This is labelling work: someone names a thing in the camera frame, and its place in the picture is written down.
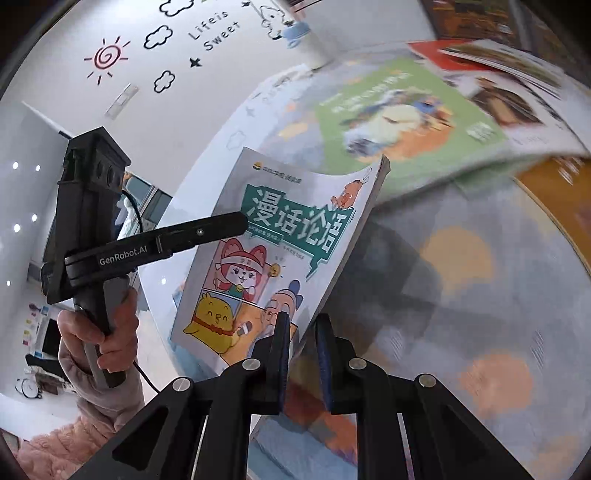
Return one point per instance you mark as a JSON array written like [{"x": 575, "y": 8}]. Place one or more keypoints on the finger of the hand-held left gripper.
[{"x": 203, "y": 233}]

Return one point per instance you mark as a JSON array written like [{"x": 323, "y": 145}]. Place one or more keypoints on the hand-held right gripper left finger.
[{"x": 281, "y": 369}]

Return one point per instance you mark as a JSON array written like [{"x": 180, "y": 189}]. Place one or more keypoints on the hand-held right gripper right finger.
[{"x": 323, "y": 364}]

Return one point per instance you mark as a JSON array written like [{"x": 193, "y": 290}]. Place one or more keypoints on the cartoon comic cover book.
[{"x": 286, "y": 221}]

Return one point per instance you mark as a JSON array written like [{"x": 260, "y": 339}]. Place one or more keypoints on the light green book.
[{"x": 392, "y": 138}]

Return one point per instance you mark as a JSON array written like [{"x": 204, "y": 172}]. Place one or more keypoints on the red book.
[{"x": 434, "y": 53}]

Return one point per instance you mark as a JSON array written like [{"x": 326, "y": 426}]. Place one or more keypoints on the mustard brown book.
[{"x": 563, "y": 194}]

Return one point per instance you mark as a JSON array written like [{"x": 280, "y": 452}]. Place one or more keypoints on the white book with portrait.
[{"x": 508, "y": 110}]

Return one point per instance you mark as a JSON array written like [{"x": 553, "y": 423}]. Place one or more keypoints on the person's left hand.
[{"x": 74, "y": 330}]

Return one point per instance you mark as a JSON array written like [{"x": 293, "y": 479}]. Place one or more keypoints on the ginkgo leaf patterned mat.
[{"x": 461, "y": 323}]

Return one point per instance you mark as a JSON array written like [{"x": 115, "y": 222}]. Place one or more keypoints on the colourful sticky notes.
[{"x": 32, "y": 323}]

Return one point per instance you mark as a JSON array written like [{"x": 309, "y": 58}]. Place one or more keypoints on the dark monitor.
[{"x": 51, "y": 339}]

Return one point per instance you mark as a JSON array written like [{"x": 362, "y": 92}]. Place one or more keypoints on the white round clock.
[{"x": 30, "y": 388}]

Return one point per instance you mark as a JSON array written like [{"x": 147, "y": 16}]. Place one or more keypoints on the white bottle blue lid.
[{"x": 300, "y": 39}]

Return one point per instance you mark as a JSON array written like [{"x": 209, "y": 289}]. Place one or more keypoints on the bear on swing sticker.
[{"x": 271, "y": 18}]

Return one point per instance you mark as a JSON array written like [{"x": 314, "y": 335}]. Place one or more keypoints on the white wall switch plate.
[{"x": 122, "y": 101}]

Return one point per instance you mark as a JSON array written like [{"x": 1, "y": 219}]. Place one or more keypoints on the small cloud wall sticker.
[{"x": 165, "y": 81}]

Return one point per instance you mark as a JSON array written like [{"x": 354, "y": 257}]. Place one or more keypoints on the red sun wall sticker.
[{"x": 107, "y": 56}]

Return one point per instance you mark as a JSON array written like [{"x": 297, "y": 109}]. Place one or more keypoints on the black star wall sticker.
[{"x": 195, "y": 62}]

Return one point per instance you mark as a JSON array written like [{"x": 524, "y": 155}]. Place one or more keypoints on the medium cloud wall sticker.
[{"x": 158, "y": 37}]

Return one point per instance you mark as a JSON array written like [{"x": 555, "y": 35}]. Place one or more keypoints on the black lettering wall sticker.
[{"x": 217, "y": 32}]

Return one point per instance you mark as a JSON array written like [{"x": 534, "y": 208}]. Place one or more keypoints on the large cloud wall sticker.
[{"x": 178, "y": 5}]

